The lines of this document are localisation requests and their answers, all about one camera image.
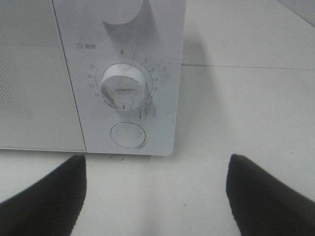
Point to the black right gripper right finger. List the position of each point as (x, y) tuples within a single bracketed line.
[(262, 205)]

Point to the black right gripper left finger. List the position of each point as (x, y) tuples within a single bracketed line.
[(49, 207)]

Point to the white microwave door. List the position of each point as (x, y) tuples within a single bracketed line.
[(37, 105)]

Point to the round white door button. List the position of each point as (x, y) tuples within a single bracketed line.
[(128, 135)]

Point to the white microwave knob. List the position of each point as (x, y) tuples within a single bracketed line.
[(118, 12), (123, 87)]

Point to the white microwave oven body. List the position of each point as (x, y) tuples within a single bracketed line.
[(124, 61)]

